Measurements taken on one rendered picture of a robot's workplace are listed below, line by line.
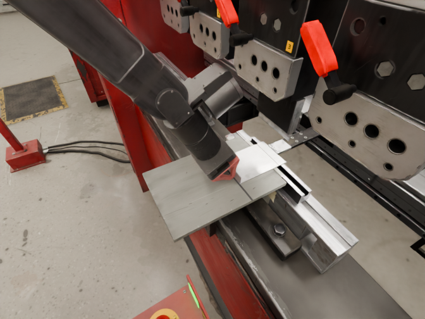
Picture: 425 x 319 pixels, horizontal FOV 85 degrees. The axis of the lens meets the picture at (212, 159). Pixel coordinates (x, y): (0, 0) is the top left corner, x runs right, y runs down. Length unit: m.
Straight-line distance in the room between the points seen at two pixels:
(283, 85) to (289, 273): 0.38
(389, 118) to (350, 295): 0.39
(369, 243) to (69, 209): 1.97
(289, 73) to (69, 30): 0.28
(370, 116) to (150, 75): 0.26
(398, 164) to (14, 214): 2.07
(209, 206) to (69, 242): 1.39
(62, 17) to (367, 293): 0.64
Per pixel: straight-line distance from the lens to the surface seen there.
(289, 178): 0.55
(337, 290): 0.59
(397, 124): 0.32
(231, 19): 0.44
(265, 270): 0.56
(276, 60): 0.41
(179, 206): 0.47
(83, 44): 0.28
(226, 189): 0.49
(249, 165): 0.54
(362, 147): 0.34
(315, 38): 0.31
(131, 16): 1.20
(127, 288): 1.52
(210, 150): 0.41
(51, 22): 0.28
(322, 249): 0.53
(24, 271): 1.82
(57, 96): 3.22
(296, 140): 0.63
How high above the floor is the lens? 1.39
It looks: 46 degrees down
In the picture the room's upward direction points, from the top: straight up
